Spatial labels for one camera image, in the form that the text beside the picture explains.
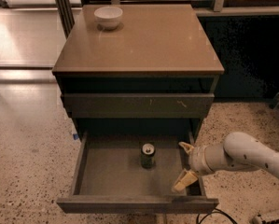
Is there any open middle drawer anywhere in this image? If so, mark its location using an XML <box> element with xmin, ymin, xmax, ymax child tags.
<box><xmin>57</xmin><ymin>135</ymin><xmax>218</xmax><ymax>214</ymax></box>

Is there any small dark floor object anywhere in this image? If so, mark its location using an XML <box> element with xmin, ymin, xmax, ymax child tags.
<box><xmin>272</xmin><ymin>92</ymin><xmax>279</xmax><ymax>109</ymax></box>

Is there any blue tape piece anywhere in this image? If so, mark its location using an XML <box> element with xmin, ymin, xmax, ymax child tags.
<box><xmin>73</xmin><ymin>133</ymin><xmax>79</xmax><ymax>140</ymax></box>

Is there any closed top drawer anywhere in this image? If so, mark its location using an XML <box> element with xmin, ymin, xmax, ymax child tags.
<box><xmin>62</xmin><ymin>93</ymin><xmax>214</xmax><ymax>119</ymax></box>

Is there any white ceramic bowl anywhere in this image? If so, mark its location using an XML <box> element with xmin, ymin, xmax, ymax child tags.
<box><xmin>94</xmin><ymin>6</ymin><xmax>123</xmax><ymax>30</ymax></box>

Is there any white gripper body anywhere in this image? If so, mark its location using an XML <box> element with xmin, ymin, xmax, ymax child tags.
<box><xmin>188</xmin><ymin>147</ymin><xmax>214</xmax><ymax>175</ymax></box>

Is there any black cable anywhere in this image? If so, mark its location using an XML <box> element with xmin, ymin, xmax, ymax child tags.
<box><xmin>196</xmin><ymin>208</ymin><xmax>238</xmax><ymax>224</ymax></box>

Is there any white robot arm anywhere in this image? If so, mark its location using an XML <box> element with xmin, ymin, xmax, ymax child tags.
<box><xmin>172</xmin><ymin>132</ymin><xmax>279</xmax><ymax>192</ymax></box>

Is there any brown drawer cabinet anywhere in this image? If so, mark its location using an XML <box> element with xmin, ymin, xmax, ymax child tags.
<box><xmin>52</xmin><ymin>5</ymin><xmax>224</xmax><ymax>137</ymax></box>

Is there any green soda can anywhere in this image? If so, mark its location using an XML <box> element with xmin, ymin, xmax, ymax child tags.
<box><xmin>141</xmin><ymin>143</ymin><xmax>156</xmax><ymax>169</ymax></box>

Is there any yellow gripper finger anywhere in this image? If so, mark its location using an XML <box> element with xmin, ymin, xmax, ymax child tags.
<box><xmin>178</xmin><ymin>142</ymin><xmax>194</xmax><ymax>155</ymax></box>
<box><xmin>172</xmin><ymin>169</ymin><xmax>198</xmax><ymax>192</ymax></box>

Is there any grey power strip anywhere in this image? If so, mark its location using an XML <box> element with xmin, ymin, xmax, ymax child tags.
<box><xmin>252</xmin><ymin>209</ymin><xmax>279</xmax><ymax>224</ymax></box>

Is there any dark metal post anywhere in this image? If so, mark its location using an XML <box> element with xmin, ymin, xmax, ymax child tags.
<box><xmin>55</xmin><ymin>0</ymin><xmax>75</xmax><ymax>37</ymax></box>

